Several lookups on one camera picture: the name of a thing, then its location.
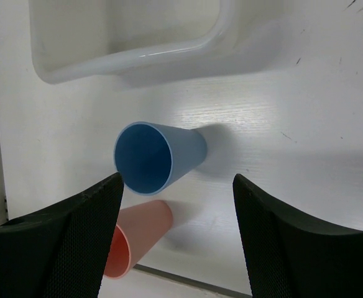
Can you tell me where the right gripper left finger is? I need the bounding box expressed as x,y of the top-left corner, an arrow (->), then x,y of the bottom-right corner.
0,173 -> 123,297

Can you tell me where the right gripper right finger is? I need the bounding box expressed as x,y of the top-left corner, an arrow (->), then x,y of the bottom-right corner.
232,174 -> 363,297

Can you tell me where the pink plastic cup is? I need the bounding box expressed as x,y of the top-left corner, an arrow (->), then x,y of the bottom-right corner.
104,200 -> 173,279

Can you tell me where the blue plastic cup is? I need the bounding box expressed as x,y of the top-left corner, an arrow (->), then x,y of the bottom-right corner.
114,122 -> 208,196

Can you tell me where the white plastic bin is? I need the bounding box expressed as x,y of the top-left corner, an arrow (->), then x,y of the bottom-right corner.
28,0 -> 240,85

